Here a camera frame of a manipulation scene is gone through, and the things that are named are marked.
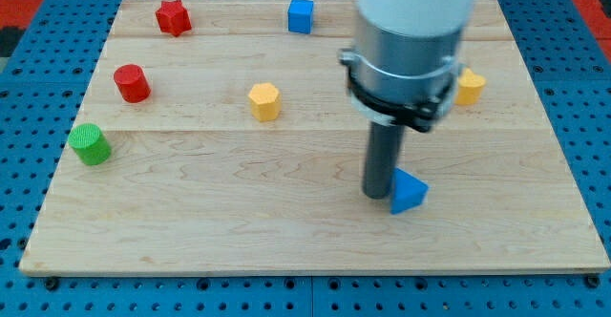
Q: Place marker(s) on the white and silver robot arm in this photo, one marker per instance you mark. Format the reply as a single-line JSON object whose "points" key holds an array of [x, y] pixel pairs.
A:
{"points": [[402, 64]]}

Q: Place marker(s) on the yellow hexagon block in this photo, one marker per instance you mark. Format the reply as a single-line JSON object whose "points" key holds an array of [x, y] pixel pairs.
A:
{"points": [[265, 101]]}

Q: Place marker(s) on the light wooden board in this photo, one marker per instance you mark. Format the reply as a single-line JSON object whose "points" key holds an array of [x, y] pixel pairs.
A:
{"points": [[196, 186]]}

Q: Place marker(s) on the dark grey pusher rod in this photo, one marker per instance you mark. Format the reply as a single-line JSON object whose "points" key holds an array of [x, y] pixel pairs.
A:
{"points": [[384, 144]]}

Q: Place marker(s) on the blue triangle block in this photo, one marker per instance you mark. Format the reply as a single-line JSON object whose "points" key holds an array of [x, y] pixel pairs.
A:
{"points": [[408, 192]]}

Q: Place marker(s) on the blue cube block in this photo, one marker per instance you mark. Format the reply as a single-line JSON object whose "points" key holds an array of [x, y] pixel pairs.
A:
{"points": [[300, 16]]}

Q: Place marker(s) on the yellow heart block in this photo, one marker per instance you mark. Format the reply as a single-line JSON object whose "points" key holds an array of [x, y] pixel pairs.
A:
{"points": [[470, 86]]}

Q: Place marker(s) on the red star block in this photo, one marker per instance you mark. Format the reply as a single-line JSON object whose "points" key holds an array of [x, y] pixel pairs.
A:
{"points": [[173, 18]]}

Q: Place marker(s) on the red cylinder block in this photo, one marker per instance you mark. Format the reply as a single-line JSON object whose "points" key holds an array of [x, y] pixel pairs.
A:
{"points": [[131, 83]]}

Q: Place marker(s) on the green cylinder block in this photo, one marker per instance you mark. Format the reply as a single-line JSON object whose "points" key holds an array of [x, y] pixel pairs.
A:
{"points": [[89, 144]]}

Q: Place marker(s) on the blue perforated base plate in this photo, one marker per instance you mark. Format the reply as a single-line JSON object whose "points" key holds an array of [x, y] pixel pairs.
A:
{"points": [[46, 78]]}

